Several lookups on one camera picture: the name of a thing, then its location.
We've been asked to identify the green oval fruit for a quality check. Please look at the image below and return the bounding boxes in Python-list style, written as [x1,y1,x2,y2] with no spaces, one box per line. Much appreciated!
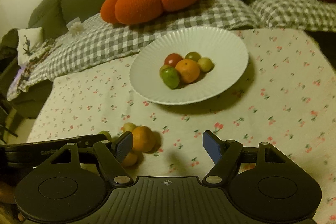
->
[185,52,201,63]

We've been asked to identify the white embroidered pillow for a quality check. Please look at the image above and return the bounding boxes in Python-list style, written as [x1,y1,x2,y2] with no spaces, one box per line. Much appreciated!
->
[17,27,44,67]

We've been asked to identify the small yellow fruit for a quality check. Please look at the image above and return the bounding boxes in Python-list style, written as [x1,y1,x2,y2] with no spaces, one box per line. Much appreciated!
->
[121,122,137,132]

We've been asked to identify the large orange mandarin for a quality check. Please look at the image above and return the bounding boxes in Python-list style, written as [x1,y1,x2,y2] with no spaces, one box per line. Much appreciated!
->
[132,126,156,153]

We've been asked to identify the orange mandarin in plate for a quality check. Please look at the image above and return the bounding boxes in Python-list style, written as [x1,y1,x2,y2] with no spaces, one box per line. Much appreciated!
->
[175,59,201,84]

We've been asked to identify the pale yellow round fruit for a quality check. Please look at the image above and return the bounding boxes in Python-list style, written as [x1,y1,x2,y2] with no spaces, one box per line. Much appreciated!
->
[197,57,214,73]

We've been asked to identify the small yellow-green fruit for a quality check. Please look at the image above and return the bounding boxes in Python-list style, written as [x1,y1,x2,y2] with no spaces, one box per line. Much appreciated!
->
[159,65,171,74]

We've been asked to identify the white ribbed plate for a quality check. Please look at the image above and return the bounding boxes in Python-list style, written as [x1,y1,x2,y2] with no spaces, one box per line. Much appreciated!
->
[129,27,249,105]

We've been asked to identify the olive green round fruit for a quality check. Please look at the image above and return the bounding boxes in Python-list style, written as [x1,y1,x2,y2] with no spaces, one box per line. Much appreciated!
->
[99,131,112,141]

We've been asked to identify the grey checked blanket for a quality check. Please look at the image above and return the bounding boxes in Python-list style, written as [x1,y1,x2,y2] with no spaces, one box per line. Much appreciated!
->
[6,0,335,101]

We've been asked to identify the red tomato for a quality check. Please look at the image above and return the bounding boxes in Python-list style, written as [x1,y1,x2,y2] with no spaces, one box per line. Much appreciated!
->
[164,53,183,68]

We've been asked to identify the cotton swab box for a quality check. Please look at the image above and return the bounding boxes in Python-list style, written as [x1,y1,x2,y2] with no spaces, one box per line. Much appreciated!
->
[66,18,84,36]

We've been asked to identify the orange mandarin front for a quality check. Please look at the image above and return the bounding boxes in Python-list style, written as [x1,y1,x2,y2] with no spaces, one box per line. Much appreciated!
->
[121,150,138,167]

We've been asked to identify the cherry print tablecloth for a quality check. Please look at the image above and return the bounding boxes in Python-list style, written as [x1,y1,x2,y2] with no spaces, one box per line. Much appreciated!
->
[28,29,335,223]

